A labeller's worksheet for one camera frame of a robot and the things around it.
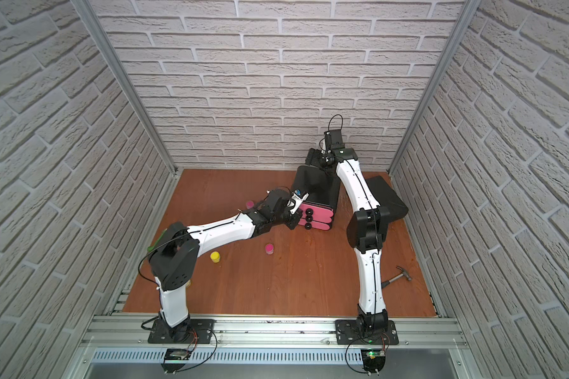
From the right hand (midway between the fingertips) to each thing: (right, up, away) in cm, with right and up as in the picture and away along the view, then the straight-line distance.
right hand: (318, 160), depth 96 cm
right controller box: (+14, -65, -26) cm, 71 cm away
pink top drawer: (-2, -21, -9) cm, 23 cm away
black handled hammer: (+31, -44, -11) cm, 54 cm away
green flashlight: (-68, -36, -4) cm, 76 cm away
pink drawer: (+2, -25, -5) cm, 25 cm away
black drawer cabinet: (+2, -12, +4) cm, 12 cm away
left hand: (-6, -19, -8) cm, 22 cm away
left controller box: (-47, -65, -26) cm, 84 cm away
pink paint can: (-30, -19, +7) cm, 36 cm away
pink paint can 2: (-20, -36, -7) cm, 41 cm away
